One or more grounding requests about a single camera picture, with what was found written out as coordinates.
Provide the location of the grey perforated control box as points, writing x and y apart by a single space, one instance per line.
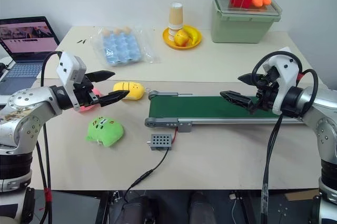
160 142

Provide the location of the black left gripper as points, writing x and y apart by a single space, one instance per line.
84 95

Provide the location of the orange yellow apple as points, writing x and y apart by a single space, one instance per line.
182 38

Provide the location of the green conveyor belt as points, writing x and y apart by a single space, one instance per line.
197 107

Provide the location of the green plastic bin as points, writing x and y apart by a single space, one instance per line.
241 28

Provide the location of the stacked paper cups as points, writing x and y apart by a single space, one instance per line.
176 16

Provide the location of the yellow plush toy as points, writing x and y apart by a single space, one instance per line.
133 89

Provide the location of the yellow banana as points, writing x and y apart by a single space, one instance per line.
194 33

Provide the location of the blue egg tray in bag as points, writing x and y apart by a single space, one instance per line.
150 50

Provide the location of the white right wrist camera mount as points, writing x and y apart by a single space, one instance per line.
285 72

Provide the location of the open laptop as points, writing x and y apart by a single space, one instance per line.
26 37

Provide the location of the yellow plate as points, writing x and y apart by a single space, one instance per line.
171 42

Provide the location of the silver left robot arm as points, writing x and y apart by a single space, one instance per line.
25 103

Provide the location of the dark rounded shape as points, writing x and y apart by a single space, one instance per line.
139 209

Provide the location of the small dark scraps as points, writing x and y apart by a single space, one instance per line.
81 41

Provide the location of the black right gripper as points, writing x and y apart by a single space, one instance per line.
267 95

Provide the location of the green plush toy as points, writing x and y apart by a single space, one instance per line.
105 130

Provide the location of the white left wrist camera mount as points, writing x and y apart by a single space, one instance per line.
68 66

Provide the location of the pink plush toy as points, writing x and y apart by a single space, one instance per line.
87 109

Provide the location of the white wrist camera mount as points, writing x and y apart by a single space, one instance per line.
68 66
285 72

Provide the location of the clear bin lid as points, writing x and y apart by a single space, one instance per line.
273 8

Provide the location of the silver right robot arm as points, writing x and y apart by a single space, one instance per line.
325 118

